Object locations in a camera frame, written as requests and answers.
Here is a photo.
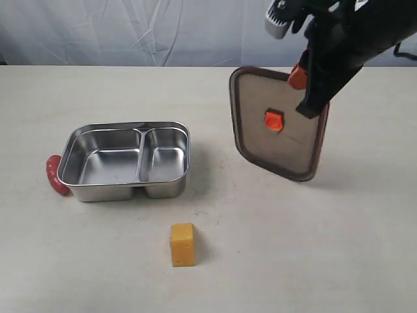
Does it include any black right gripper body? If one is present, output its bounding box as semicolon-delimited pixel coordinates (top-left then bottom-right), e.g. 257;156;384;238
291;0;369;119

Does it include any dark transparent lunch box lid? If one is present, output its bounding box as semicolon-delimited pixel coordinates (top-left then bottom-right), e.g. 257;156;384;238
229;67;329;182

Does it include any yellow cheese block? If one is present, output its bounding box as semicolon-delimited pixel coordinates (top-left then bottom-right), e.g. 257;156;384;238
169;223;195;267

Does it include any red sausage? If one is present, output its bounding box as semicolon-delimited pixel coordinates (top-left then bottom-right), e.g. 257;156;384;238
46;155;70;196

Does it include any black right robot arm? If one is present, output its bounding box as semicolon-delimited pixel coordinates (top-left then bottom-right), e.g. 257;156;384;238
287;1;416;119

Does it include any stainless steel lunch box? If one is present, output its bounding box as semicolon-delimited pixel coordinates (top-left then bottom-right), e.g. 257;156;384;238
57;121;191;202

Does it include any light blue backdrop cloth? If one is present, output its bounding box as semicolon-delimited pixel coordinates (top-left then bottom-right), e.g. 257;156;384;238
0;0;417;68

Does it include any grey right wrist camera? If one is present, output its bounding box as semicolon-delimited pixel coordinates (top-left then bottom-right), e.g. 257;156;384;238
265;0;307;40

